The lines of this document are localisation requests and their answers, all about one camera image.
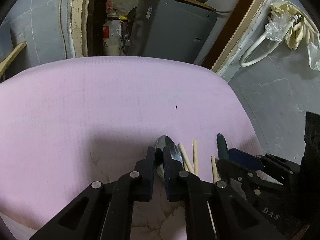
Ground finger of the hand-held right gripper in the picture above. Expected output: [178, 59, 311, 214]
[216, 158, 263, 198]
[228, 147, 301, 181]

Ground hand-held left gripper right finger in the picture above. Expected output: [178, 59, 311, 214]
[162, 147, 286, 240]

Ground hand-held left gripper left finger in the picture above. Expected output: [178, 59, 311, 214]
[29, 146, 156, 240]

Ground metal spoon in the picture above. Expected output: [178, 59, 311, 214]
[154, 135, 184, 183]

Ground dark handled knife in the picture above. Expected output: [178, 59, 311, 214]
[216, 133, 229, 162]

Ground pink tablecloth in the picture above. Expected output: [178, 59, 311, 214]
[0, 56, 258, 240]

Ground clear plastic wrap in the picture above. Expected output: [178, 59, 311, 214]
[264, 17, 290, 42]

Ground cream rubber gloves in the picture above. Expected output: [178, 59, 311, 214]
[269, 1, 320, 51]

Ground clear plastic jug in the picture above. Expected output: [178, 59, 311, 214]
[103, 19, 126, 56]

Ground grey washing machine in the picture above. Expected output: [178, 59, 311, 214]
[131, 0, 218, 64]

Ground wooden board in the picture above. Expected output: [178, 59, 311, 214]
[160, 0, 218, 12]

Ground white hose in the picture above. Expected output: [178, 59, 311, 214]
[240, 14, 304, 68]

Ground door frame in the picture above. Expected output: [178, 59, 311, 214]
[59, 0, 275, 80]

